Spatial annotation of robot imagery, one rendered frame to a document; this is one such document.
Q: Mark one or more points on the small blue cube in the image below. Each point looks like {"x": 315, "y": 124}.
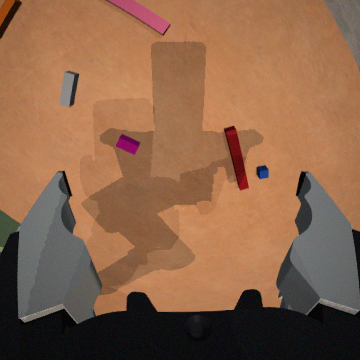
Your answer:
{"x": 262, "y": 172}

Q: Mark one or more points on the red rod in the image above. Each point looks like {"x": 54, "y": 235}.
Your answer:
{"x": 236, "y": 155}

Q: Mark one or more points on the pink rod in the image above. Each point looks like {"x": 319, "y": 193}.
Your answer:
{"x": 143, "y": 14}

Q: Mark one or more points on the magenta rectangular block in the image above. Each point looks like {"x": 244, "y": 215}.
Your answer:
{"x": 128, "y": 144}

